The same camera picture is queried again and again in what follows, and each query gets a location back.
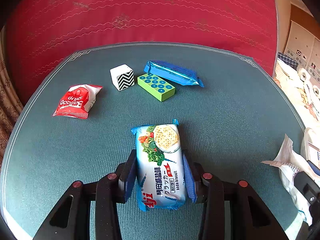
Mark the white crumpled wrapper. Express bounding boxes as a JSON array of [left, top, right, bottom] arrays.
[[262, 127, 319, 226]]

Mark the floral bed sheet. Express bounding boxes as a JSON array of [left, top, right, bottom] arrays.
[[273, 59, 319, 134]]

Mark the beige patterned curtain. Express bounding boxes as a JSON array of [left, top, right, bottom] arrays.
[[0, 27, 23, 164]]

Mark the white wardrobe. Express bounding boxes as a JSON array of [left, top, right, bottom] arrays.
[[284, 21, 320, 82]]

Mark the blue white cracker packet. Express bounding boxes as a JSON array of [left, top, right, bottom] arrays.
[[131, 119, 187, 212]]

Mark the checkered blue cloth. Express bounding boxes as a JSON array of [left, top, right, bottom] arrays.
[[278, 52, 298, 70]]

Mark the white zigzag cube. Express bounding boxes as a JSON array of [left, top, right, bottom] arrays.
[[110, 64, 135, 91]]

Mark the red white snack packet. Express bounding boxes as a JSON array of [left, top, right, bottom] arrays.
[[53, 84, 103, 119]]

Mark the blue snack packet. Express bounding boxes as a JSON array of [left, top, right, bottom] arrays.
[[143, 60, 204, 88]]

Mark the teal table mat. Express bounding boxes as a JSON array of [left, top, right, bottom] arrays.
[[1, 43, 305, 239]]

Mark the green dotted block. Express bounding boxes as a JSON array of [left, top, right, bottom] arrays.
[[137, 73, 176, 102]]

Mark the red quilted mattress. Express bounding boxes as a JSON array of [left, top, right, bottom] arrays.
[[5, 0, 277, 103]]

